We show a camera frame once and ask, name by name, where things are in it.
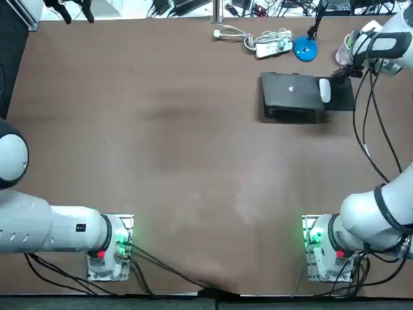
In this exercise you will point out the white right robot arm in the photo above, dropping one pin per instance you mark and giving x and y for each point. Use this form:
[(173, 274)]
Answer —
[(368, 213)]

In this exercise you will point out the silver grey laptop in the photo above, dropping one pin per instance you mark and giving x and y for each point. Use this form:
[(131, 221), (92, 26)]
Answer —
[(290, 93)]

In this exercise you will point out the aluminium table edge rail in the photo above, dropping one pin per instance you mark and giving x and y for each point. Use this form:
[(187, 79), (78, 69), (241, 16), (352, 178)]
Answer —
[(27, 14)]

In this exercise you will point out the translucent pink pen cup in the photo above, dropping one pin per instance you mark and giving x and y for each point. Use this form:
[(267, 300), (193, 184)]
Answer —
[(342, 53)]

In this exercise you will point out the aluminium profile post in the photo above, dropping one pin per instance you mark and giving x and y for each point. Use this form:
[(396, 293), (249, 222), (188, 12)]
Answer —
[(217, 11)]

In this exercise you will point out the black mouse pad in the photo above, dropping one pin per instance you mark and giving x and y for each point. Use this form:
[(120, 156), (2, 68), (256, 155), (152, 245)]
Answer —
[(342, 97)]

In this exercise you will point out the white computer mouse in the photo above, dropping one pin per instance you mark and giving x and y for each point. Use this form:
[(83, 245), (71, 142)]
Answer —
[(325, 90)]

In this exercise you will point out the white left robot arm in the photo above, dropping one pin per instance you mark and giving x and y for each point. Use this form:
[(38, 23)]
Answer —
[(38, 226)]

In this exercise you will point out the blue desk lamp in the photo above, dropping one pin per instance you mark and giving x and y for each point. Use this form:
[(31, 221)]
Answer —
[(305, 50)]

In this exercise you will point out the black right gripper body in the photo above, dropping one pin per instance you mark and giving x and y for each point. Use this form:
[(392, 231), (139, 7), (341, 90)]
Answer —
[(354, 71)]

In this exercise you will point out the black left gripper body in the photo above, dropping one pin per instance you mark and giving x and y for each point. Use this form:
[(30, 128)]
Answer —
[(74, 1)]

